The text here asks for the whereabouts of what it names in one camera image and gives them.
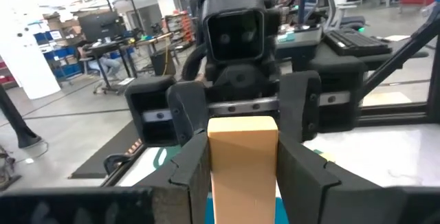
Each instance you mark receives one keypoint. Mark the person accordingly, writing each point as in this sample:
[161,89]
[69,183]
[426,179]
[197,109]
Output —
[103,64]

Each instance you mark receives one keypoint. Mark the white panel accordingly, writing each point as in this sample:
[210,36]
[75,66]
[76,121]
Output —
[31,62]

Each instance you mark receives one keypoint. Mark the black work table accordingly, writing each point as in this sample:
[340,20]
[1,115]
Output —
[103,47]

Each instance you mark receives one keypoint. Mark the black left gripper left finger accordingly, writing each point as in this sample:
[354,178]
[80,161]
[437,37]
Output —
[185,189]

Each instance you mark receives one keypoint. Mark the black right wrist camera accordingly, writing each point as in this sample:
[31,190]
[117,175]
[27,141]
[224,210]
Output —
[237,35]

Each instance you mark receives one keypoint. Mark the orange storage bin rack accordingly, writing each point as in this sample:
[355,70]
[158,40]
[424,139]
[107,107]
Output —
[185,28]

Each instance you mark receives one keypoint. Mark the black waste bin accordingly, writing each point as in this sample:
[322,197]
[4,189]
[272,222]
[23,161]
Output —
[161,62]

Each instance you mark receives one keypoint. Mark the blue plastic bin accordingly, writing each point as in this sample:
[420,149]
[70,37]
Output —
[280,215]

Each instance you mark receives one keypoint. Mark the long orange wooden block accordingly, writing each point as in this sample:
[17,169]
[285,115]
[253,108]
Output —
[242,169]

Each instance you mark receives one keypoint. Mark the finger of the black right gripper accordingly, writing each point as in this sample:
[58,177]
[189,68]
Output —
[299,103]
[187,110]

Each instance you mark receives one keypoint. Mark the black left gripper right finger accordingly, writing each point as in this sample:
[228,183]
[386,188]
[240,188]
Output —
[302,189]

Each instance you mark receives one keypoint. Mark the black hazard-striped floor mat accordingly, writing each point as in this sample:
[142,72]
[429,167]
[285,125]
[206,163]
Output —
[103,158]

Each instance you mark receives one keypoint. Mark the black monitor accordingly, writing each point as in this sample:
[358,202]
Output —
[99,26]

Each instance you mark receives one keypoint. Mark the black keyboard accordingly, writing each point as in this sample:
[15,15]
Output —
[357,42]

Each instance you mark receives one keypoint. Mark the dark desk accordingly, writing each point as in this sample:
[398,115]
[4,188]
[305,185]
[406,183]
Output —
[309,45]

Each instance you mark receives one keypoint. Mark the blue storage bin rack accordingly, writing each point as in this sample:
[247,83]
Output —
[65,52]

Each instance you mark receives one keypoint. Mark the black frame corner bracket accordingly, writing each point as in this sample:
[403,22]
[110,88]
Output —
[115,164]

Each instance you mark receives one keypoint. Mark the grey office chair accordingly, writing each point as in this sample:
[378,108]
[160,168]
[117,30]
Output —
[350,21]

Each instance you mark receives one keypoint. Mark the small teal box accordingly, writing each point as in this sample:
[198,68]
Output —
[287,36]

